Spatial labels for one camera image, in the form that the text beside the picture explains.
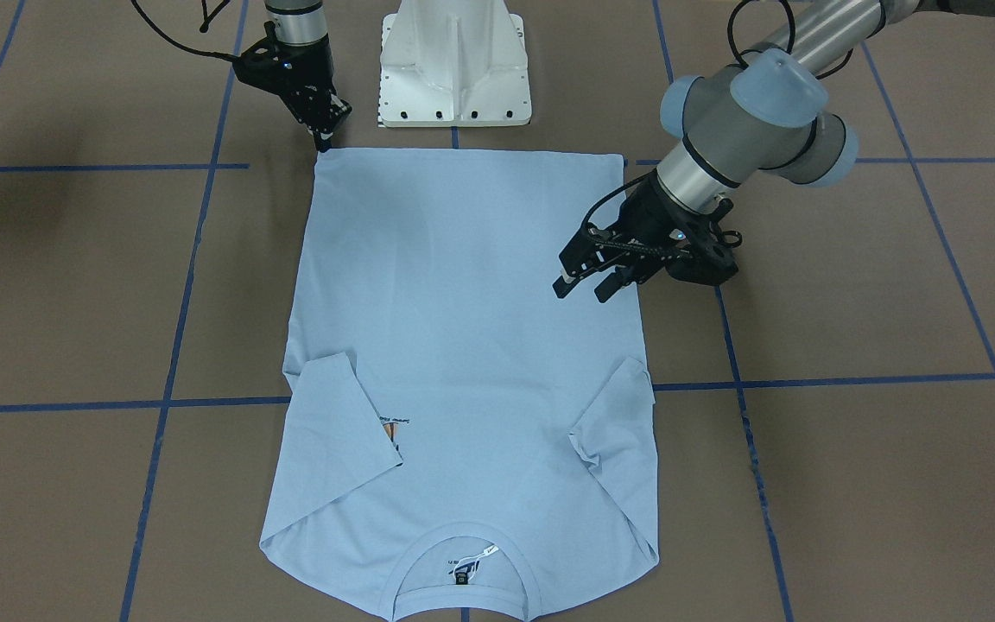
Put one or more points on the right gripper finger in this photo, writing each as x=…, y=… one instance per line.
x=323, y=140

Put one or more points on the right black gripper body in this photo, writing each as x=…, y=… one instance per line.
x=311, y=64

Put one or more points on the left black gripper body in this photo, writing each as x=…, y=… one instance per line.
x=651, y=210

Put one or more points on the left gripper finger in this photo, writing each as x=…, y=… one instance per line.
x=622, y=277
x=572, y=275

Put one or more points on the light blue t-shirt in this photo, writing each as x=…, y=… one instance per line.
x=457, y=435

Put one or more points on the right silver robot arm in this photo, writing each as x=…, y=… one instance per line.
x=300, y=31

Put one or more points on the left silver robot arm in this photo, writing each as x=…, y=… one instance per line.
x=766, y=111

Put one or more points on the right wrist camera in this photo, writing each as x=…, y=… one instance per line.
x=264, y=65

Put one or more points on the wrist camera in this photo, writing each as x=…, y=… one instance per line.
x=264, y=65
x=706, y=255

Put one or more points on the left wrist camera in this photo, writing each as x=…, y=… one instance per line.
x=706, y=255

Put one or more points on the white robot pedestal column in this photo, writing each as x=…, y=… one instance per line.
x=453, y=64

